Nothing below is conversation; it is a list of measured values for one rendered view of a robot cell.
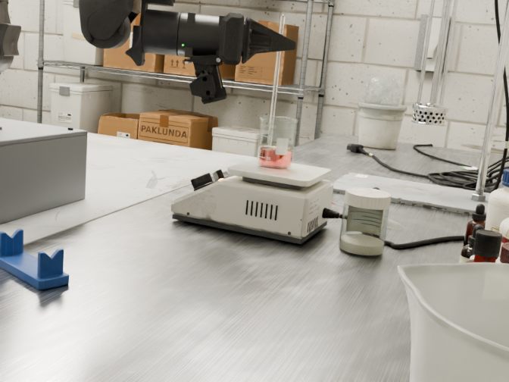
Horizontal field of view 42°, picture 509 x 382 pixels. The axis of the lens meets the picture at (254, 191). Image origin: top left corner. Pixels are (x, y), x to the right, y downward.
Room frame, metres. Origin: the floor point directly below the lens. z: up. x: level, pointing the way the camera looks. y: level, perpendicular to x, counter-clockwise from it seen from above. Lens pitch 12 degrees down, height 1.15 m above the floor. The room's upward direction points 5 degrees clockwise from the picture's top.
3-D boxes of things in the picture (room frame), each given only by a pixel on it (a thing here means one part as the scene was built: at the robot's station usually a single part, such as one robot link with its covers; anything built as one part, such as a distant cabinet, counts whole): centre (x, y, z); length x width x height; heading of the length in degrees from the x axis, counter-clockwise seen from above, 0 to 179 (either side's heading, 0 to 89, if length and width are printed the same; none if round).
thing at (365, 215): (0.85, -0.15, 0.94); 0.06 x 0.06 x 0.08
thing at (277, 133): (0.92, -0.02, 1.02); 0.06 x 0.05 x 0.08; 47
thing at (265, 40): (0.90, 0.00, 1.16); 0.07 x 0.04 x 0.06; 93
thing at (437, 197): (1.26, -0.31, 0.91); 0.30 x 0.20 x 0.01; 71
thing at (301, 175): (0.92, -0.03, 0.98); 0.12 x 0.12 x 0.01; 69
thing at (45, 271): (0.65, 0.23, 0.92); 0.10 x 0.03 x 0.04; 48
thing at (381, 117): (1.95, -0.35, 1.01); 0.14 x 0.14 x 0.21
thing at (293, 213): (0.93, -0.01, 0.94); 0.22 x 0.13 x 0.08; 69
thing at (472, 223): (0.87, -0.30, 0.94); 0.03 x 0.03 x 0.07
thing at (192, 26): (0.91, 0.08, 1.16); 0.19 x 0.08 x 0.06; 3
